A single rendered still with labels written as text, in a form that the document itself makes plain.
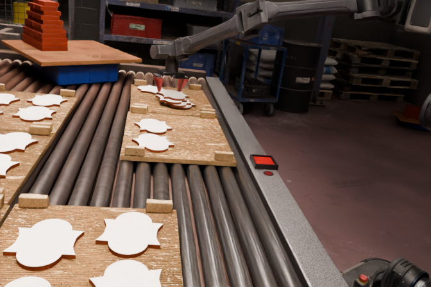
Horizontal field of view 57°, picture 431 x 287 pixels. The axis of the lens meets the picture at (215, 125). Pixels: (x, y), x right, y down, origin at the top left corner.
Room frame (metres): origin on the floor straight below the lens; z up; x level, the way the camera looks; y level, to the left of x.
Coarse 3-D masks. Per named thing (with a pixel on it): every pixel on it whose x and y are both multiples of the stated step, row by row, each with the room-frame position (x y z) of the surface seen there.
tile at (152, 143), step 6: (132, 138) 1.17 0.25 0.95; (138, 138) 1.18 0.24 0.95; (144, 138) 1.19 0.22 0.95; (150, 138) 1.19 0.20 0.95; (156, 138) 1.20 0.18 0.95; (162, 138) 1.21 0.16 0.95; (138, 144) 1.15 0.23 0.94; (144, 144) 1.14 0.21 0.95; (150, 144) 1.15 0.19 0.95; (156, 144) 1.15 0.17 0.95; (162, 144) 1.16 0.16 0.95; (168, 144) 1.17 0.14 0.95; (150, 150) 1.11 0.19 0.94; (156, 150) 1.11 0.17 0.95; (162, 150) 1.12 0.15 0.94
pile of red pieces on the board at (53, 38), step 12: (36, 0) 1.93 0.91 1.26; (48, 0) 1.96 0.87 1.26; (36, 12) 1.92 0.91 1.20; (48, 12) 1.87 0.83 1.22; (60, 12) 1.91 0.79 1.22; (36, 24) 1.89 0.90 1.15; (48, 24) 1.88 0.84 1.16; (60, 24) 1.91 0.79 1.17; (24, 36) 1.99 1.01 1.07; (36, 36) 1.89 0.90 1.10; (48, 36) 1.87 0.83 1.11; (60, 36) 1.91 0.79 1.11; (48, 48) 1.86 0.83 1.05; (60, 48) 1.91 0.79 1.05
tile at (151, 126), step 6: (144, 120) 1.35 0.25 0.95; (150, 120) 1.36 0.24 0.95; (156, 120) 1.37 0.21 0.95; (138, 126) 1.31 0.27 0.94; (144, 126) 1.30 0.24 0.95; (150, 126) 1.30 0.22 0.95; (156, 126) 1.31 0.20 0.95; (162, 126) 1.32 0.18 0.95; (168, 126) 1.33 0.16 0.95; (150, 132) 1.26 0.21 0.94; (156, 132) 1.26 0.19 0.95; (162, 132) 1.27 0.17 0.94
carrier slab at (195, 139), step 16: (128, 112) 1.45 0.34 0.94; (128, 128) 1.28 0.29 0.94; (176, 128) 1.35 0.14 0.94; (192, 128) 1.37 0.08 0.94; (208, 128) 1.40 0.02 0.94; (128, 144) 1.15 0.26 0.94; (176, 144) 1.20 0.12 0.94; (192, 144) 1.22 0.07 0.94; (208, 144) 1.24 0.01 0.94; (224, 144) 1.26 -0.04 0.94; (128, 160) 1.06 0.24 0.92; (144, 160) 1.07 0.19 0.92; (160, 160) 1.08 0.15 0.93; (176, 160) 1.09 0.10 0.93; (192, 160) 1.10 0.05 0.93; (208, 160) 1.11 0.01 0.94
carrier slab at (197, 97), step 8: (136, 88) 1.80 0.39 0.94; (168, 88) 1.88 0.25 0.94; (176, 88) 1.90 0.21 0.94; (184, 88) 1.92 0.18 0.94; (136, 96) 1.68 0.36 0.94; (144, 96) 1.69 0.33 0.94; (152, 96) 1.71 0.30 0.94; (192, 96) 1.80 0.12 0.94; (200, 96) 1.82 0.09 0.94; (152, 104) 1.59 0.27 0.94; (160, 104) 1.60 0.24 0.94; (200, 104) 1.69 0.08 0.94; (208, 104) 1.70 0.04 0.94; (152, 112) 1.49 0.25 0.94; (160, 112) 1.50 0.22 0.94; (168, 112) 1.52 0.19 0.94; (176, 112) 1.53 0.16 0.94; (184, 112) 1.55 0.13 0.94; (192, 112) 1.56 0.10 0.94
